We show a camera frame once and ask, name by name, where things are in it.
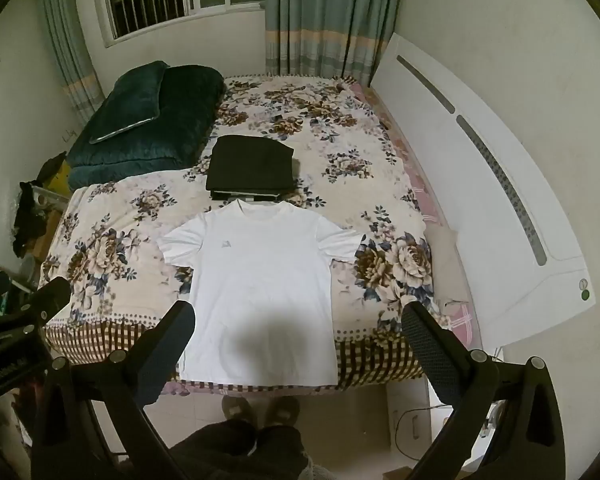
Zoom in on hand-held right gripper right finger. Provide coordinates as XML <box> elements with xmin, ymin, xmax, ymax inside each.
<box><xmin>401</xmin><ymin>301</ymin><xmax>566</xmax><ymax>480</ymax></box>

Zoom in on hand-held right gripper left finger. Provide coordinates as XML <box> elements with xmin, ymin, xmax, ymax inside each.
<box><xmin>32</xmin><ymin>301</ymin><xmax>197</xmax><ymax>480</ymax></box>

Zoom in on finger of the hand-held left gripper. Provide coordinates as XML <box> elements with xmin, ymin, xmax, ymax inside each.
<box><xmin>16</xmin><ymin>276</ymin><xmax>72</xmax><ymax>332</ymax></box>

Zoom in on white t-shirt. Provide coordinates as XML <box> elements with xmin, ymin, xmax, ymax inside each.
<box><xmin>156</xmin><ymin>199</ymin><xmax>363</xmax><ymax>387</ymax></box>

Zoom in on black folded clothes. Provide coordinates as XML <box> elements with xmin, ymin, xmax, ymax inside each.
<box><xmin>205</xmin><ymin>135</ymin><xmax>295</xmax><ymax>205</ymax></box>

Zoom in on pink checked sheet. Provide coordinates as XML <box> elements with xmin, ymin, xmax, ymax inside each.
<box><xmin>350</xmin><ymin>82</ymin><xmax>482</xmax><ymax>346</ymax></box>

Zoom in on black hanging cloth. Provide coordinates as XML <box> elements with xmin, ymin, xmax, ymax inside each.
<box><xmin>11</xmin><ymin>180</ymin><xmax>48</xmax><ymax>256</ymax></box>

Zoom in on beige pillow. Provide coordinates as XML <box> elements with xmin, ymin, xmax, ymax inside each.
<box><xmin>425</xmin><ymin>225</ymin><xmax>471</xmax><ymax>307</ymax></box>

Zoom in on brown slipper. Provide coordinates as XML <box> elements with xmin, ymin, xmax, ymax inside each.
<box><xmin>265</xmin><ymin>396</ymin><xmax>301</xmax><ymax>428</ymax></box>
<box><xmin>221</xmin><ymin>396</ymin><xmax>257</xmax><ymax>431</ymax></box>

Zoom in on yellow box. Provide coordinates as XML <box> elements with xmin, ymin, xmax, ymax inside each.
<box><xmin>50</xmin><ymin>167</ymin><xmax>73</xmax><ymax>193</ymax></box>

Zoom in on white headboard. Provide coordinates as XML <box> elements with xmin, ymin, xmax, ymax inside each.
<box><xmin>370</xmin><ymin>32</ymin><xmax>598</xmax><ymax>346</ymax></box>

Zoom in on person's legs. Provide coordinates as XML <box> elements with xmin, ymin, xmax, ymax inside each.
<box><xmin>170</xmin><ymin>420</ymin><xmax>311</xmax><ymax>480</ymax></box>

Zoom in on floral blanket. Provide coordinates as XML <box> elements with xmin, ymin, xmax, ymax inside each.
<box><xmin>39</xmin><ymin>76</ymin><xmax>436</xmax><ymax>396</ymax></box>

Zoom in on dark green quilt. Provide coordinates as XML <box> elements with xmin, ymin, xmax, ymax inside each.
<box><xmin>66</xmin><ymin>61</ymin><xmax>227</xmax><ymax>190</ymax></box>

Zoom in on grey-blue striped curtain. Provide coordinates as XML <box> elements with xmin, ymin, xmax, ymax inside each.
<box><xmin>264</xmin><ymin>0</ymin><xmax>406</xmax><ymax>88</ymax></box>
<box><xmin>37</xmin><ymin>0</ymin><xmax>106</xmax><ymax>126</ymax></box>

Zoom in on floor cable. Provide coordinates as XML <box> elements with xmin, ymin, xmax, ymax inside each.
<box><xmin>400</xmin><ymin>402</ymin><xmax>451</xmax><ymax>441</ymax></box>

